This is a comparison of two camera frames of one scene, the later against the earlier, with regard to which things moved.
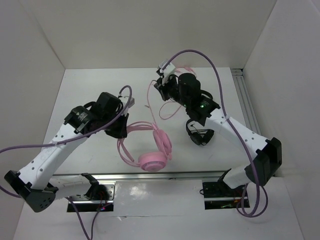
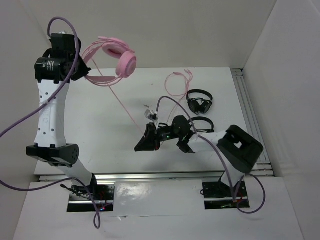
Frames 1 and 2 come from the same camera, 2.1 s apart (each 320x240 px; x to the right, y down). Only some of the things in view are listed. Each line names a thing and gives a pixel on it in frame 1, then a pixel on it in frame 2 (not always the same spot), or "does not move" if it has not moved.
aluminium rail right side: [247, 108] does not move
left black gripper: [121, 132] to [84, 71]
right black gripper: [162, 87] to [149, 143]
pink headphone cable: [174, 68] to [181, 95]
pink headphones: [151, 161] to [126, 67]
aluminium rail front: [128, 177] does not move
